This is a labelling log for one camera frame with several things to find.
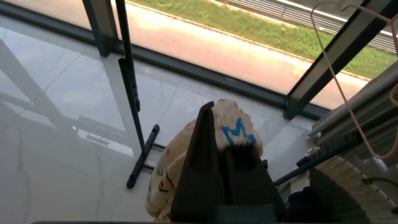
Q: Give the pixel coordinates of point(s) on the pink clothes hanger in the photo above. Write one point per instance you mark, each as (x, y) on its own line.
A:
(339, 87)

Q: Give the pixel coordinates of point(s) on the cream printed garment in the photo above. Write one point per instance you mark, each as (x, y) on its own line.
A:
(230, 121)

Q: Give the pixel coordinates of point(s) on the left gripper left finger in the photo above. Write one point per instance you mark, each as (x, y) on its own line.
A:
(199, 186)

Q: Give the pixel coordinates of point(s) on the black clothes rack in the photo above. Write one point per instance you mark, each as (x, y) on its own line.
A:
(130, 87)

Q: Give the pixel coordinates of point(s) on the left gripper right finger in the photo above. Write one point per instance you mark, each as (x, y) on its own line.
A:
(252, 189)

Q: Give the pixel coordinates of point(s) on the white laundry basket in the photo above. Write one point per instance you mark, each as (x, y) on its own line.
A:
(348, 189)

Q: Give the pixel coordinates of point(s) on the window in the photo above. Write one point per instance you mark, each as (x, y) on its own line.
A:
(199, 74)

